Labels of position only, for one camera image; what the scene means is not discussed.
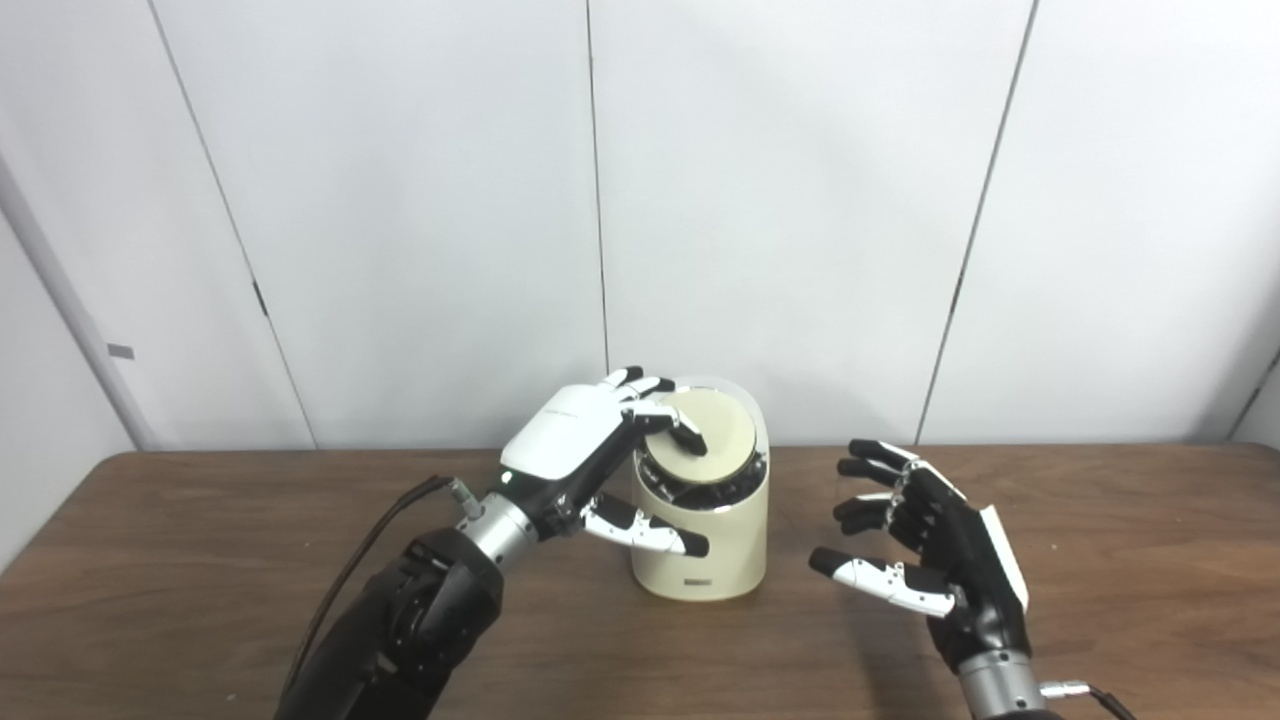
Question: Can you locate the cream round bin lid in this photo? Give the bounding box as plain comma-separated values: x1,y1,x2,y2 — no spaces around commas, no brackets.
642,390,758,486

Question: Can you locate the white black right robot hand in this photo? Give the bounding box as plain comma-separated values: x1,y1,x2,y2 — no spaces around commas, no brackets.
808,439,1031,673

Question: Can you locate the gray wall trim strip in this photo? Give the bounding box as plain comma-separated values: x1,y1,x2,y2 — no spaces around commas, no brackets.
0,155,156,451

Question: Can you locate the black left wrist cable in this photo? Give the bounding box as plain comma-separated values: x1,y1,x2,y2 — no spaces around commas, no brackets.
280,475,486,701

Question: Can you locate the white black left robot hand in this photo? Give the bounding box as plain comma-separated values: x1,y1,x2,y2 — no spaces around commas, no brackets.
497,366,711,559

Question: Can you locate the black plastic bin liner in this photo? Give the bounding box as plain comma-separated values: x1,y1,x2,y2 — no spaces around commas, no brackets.
636,450,769,513

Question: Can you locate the cream-colored desktop trash bin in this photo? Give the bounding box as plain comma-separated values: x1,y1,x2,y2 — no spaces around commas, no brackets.
630,376,771,602

